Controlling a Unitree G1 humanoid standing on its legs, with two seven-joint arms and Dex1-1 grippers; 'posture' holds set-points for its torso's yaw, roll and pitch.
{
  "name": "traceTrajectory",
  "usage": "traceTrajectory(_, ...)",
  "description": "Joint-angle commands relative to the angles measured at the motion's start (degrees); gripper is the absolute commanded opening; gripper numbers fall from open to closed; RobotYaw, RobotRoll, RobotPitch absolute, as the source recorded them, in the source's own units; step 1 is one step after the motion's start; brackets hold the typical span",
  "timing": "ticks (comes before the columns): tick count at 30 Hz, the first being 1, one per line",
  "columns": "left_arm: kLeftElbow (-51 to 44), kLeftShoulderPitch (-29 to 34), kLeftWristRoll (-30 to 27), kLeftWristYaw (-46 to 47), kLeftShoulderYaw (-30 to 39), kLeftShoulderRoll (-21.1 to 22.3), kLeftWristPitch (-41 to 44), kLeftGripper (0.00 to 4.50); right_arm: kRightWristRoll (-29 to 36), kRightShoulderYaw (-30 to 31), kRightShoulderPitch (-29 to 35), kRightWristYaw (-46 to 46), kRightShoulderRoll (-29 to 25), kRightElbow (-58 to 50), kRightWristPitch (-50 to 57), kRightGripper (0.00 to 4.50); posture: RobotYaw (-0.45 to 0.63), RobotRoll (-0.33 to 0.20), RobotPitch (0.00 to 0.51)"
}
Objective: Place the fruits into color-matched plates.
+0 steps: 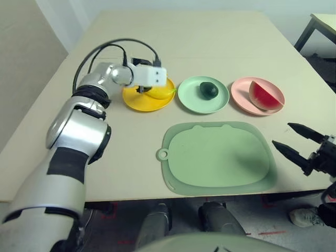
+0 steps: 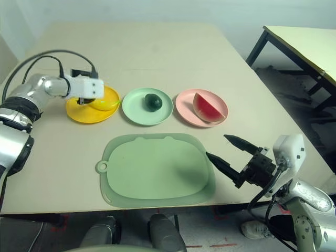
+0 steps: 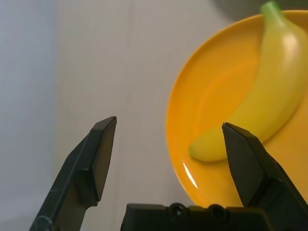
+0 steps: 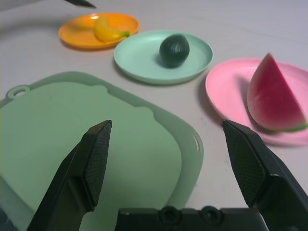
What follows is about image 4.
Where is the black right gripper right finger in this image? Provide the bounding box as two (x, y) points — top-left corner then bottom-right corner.
(221, 119), (308, 231)

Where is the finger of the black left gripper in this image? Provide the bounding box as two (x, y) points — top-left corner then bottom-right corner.
(64, 0), (97, 9)

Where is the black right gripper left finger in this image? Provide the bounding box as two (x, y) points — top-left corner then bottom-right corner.
(26, 119), (113, 231)

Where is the yellow toy banana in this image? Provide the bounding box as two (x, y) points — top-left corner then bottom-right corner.
(93, 13), (130, 44)

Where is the red watermelon slice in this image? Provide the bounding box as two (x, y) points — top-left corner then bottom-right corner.
(247, 52), (308, 132)

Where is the dark green toy avocado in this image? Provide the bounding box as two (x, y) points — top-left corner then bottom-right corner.
(159, 34), (190, 69)

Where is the yellow plate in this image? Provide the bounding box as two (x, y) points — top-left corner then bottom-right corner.
(58, 12), (140, 51)

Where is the green silicone tray mat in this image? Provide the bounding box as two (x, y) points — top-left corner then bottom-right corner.
(0, 71), (205, 231)

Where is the mint green plate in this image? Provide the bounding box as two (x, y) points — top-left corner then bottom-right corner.
(113, 29), (214, 85)

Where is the pink plate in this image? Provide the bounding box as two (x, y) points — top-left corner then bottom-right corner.
(205, 57), (308, 146)

